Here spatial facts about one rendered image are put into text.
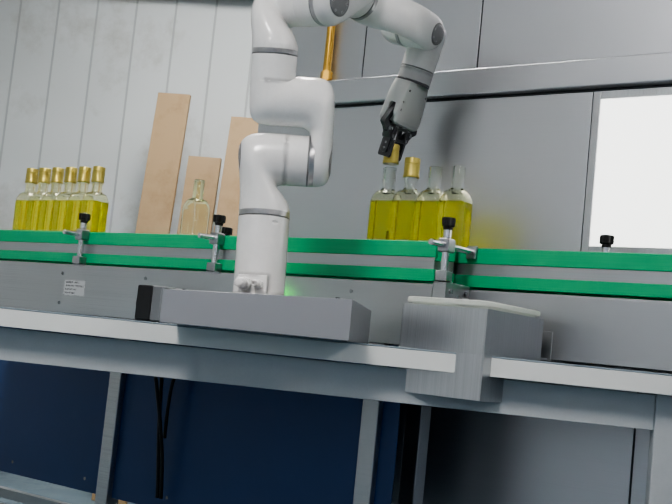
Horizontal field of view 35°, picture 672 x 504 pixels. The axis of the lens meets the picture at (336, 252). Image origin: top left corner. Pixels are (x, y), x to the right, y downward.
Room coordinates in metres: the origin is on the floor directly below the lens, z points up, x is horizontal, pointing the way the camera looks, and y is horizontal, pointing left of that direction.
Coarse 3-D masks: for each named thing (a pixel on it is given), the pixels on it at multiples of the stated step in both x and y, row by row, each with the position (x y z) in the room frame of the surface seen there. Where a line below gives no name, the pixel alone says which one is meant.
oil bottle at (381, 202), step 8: (376, 192) 2.30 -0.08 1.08; (384, 192) 2.29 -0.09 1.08; (392, 192) 2.29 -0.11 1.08; (376, 200) 2.30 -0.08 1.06; (384, 200) 2.29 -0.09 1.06; (376, 208) 2.30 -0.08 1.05; (384, 208) 2.29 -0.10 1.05; (376, 216) 2.30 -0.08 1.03; (384, 216) 2.28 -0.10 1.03; (368, 224) 2.31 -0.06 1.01; (376, 224) 2.30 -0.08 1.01; (384, 224) 2.28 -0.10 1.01; (368, 232) 2.31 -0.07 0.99; (376, 232) 2.29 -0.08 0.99; (384, 232) 2.28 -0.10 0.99
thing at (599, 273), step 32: (480, 256) 2.13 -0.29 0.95; (512, 256) 2.08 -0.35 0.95; (544, 256) 2.04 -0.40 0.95; (576, 256) 2.00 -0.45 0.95; (608, 256) 1.97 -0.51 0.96; (640, 256) 1.93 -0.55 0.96; (512, 288) 2.08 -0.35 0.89; (544, 288) 2.04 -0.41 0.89; (576, 288) 2.00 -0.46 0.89; (608, 288) 1.96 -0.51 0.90; (640, 288) 1.93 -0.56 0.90
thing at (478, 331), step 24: (408, 312) 1.87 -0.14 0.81; (432, 312) 1.84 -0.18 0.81; (456, 312) 1.82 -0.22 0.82; (480, 312) 1.79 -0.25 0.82; (504, 312) 1.83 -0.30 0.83; (408, 336) 1.87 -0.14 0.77; (432, 336) 1.84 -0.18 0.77; (456, 336) 1.81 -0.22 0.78; (480, 336) 1.79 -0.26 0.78; (504, 336) 1.84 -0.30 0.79; (528, 336) 1.91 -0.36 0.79; (552, 336) 2.00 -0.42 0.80
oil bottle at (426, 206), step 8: (424, 192) 2.23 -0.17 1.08; (432, 192) 2.22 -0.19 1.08; (440, 192) 2.23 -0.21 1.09; (416, 200) 2.24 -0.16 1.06; (424, 200) 2.23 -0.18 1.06; (432, 200) 2.22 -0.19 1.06; (416, 208) 2.24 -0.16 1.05; (424, 208) 2.23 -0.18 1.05; (432, 208) 2.22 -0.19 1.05; (416, 216) 2.24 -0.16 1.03; (424, 216) 2.23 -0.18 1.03; (432, 216) 2.21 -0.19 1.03; (416, 224) 2.24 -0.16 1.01; (424, 224) 2.22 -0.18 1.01; (432, 224) 2.21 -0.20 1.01; (416, 232) 2.24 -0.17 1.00; (424, 232) 2.22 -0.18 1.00; (432, 232) 2.21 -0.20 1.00; (416, 240) 2.23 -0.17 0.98; (424, 240) 2.22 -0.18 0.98
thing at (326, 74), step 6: (330, 30) 2.60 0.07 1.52; (330, 36) 2.60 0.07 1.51; (330, 42) 2.60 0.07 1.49; (330, 48) 2.60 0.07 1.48; (324, 54) 2.61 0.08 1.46; (330, 54) 2.60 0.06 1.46; (324, 60) 2.61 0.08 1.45; (330, 60) 2.60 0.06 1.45; (324, 66) 2.60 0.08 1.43; (330, 66) 2.61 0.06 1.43; (324, 72) 2.60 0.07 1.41; (330, 72) 2.60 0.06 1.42; (324, 78) 2.60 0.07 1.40; (330, 78) 2.61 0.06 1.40
